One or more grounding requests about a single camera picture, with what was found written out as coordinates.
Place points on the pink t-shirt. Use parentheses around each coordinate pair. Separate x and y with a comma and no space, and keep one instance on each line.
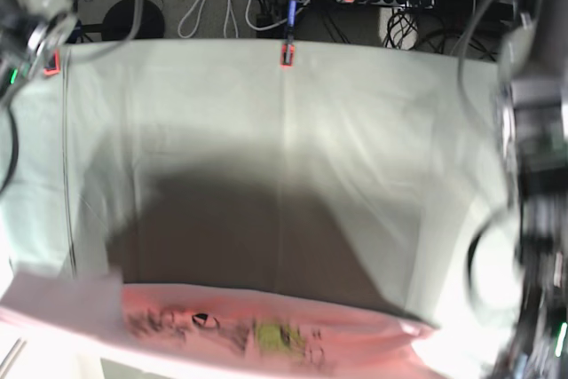
(188,331)

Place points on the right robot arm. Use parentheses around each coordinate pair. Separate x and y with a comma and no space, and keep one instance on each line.
(32,32)

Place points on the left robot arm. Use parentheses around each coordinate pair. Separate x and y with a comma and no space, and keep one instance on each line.
(532,118)

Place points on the grey-green table cloth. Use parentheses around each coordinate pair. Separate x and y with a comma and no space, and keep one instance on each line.
(356,176)

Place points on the red clamp at centre edge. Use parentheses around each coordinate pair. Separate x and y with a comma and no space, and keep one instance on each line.
(287,55)

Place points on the red clamp at edge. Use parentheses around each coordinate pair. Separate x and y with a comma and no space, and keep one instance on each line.
(53,66)
(287,55)

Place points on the black round stand base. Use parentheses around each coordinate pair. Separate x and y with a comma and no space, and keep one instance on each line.
(118,21)

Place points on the red clamp at left edge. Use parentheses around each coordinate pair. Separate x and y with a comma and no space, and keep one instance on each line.
(53,66)

